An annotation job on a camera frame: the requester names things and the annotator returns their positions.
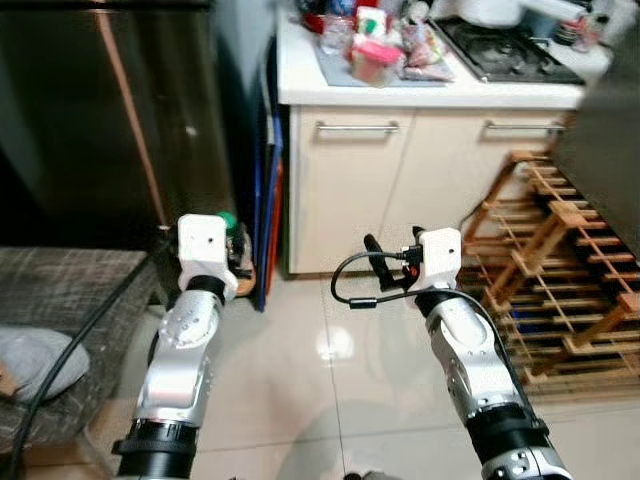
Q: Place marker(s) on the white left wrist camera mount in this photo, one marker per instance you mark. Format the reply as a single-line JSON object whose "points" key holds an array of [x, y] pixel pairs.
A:
{"points": [[205, 245]]}

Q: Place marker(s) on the dark grey fridge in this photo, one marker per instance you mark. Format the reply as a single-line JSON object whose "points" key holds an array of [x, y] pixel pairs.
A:
{"points": [[60, 120]]}

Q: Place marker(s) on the grey counter mat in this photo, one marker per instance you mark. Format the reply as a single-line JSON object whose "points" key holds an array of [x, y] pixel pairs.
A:
{"points": [[335, 72]]}

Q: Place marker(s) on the cream kitchen cabinet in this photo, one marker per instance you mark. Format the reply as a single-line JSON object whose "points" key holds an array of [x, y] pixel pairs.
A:
{"points": [[345, 200]]}

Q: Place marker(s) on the pink lidded clear container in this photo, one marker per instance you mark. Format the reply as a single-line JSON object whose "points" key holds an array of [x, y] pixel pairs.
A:
{"points": [[376, 62]]}

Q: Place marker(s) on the white and green carton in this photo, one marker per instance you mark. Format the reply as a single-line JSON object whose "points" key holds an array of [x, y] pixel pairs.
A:
{"points": [[371, 24]]}

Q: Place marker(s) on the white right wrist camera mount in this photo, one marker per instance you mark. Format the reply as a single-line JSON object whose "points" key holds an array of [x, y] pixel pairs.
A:
{"points": [[441, 255]]}

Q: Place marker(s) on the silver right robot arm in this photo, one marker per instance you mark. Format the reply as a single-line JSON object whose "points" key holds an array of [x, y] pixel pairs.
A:
{"points": [[470, 360]]}

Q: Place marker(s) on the blue flat board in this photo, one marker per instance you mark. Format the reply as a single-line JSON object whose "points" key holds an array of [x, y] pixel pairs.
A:
{"points": [[260, 220]]}

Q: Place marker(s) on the green capped bottle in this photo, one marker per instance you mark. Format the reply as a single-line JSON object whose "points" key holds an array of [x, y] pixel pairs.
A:
{"points": [[228, 220]]}

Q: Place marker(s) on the light grey cushion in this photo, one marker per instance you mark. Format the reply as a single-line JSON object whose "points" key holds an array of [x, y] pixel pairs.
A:
{"points": [[40, 362]]}

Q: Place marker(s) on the orange flat board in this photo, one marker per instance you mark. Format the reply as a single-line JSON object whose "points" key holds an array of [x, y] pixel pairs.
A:
{"points": [[277, 230]]}

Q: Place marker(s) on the colourful snack bag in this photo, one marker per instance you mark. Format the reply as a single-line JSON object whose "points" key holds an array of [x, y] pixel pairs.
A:
{"points": [[428, 55]]}

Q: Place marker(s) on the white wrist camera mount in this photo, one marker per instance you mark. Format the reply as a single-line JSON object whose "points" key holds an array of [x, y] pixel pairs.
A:
{"points": [[441, 255], [205, 245]]}

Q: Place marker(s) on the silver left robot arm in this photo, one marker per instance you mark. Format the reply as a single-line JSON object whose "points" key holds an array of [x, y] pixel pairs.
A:
{"points": [[185, 345]]}

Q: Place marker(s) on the red bowl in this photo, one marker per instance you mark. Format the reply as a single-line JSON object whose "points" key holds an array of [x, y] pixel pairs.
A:
{"points": [[312, 21]]}

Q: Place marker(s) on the grey woven couch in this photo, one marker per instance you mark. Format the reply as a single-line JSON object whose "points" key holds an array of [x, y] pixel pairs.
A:
{"points": [[60, 285]]}

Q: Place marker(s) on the wooden slatted rack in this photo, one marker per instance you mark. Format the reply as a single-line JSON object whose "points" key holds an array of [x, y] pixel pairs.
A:
{"points": [[560, 215]]}

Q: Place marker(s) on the clear plastic bottle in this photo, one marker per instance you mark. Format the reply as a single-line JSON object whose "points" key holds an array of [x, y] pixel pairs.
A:
{"points": [[334, 35]]}

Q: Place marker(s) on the dark grey panel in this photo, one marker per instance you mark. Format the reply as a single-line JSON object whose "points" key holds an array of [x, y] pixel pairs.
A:
{"points": [[605, 150]]}

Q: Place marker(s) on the white pot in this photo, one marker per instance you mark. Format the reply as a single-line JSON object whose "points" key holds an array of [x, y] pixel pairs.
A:
{"points": [[490, 12]]}

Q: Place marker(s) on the black gas stove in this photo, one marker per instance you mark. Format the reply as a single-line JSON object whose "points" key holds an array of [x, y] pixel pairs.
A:
{"points": [[510, 55]]}

